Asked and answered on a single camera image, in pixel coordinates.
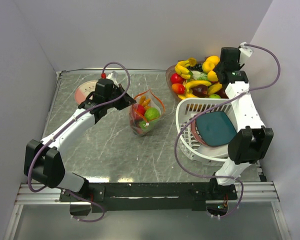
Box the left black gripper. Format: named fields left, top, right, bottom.
left=105, top=83, right=137, bottom=111

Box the red apple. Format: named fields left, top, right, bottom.
left=170, top=73, right=185, bottom=84
left=133, top=103, right=146, bottom=116

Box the tan ginger root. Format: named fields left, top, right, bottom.
left=139, top=95, right=151, bottom=110

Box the clear orange zip top bag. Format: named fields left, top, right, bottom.
left=129, top=89, right=166, bottom=136

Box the lychee cluster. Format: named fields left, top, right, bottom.
left=129, top=118, right=143, bottom=135

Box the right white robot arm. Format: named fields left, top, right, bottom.
left=208, top=42, right=274, bottom=199

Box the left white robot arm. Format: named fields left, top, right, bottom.
left=23, top=78, right=136, bottom=201

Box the yellow lemon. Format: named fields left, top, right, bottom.
left=206, top=55, right=220, bottom=66

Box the dark purple plum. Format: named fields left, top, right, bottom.
left=191, top=84, right=208, bottom=98

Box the pink and cream plate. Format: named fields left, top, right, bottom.
left=74, top=80, right=97, bottom=104

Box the yellow banana bunch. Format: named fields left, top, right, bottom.
left=174, top=57, right=197, bottom=80

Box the red apple front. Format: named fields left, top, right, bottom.
left=170, top=73, right=185, bottom=84

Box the clear brown fruit bowl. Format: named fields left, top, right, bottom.
left=165, top=58, right=242, bottom=101

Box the white plastic dish basket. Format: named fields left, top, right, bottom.
left=175, top=97, right=237, bottom=167

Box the teal plate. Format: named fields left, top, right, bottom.
left=195, top=111, right=237, bottom=147

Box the pink plate in basket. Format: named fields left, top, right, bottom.
left=190, top=120, right=207, bottom=146

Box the white plate in basket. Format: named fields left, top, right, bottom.
left=196, top=144, right=228, bottom=158

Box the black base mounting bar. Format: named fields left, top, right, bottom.
left=59, top=179, right=238, bottom=217

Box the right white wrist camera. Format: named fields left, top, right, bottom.
left=238, top=42, right=254, bottom=66

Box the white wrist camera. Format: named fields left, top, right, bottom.
left=101, top=71, right=118, bottom=82
left=238, top=42, right=254, bottom=66

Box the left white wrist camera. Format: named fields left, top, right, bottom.
left=101, top=71, right=118, bottom=82

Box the aluminium frame rail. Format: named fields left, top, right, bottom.
left=14, top=181, right=281, bottom=205

